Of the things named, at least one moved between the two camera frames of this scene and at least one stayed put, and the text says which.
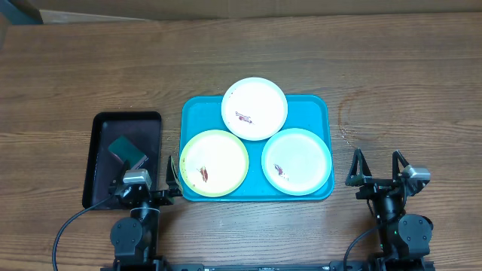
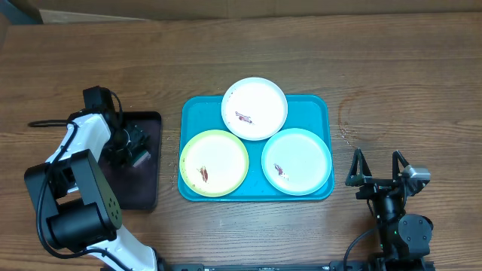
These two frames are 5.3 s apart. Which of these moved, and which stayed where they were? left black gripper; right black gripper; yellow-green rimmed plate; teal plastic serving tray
Moved: left black gripper
Stayed: yellow-green rimmed plate; right black gripper; teal plastic serving tray
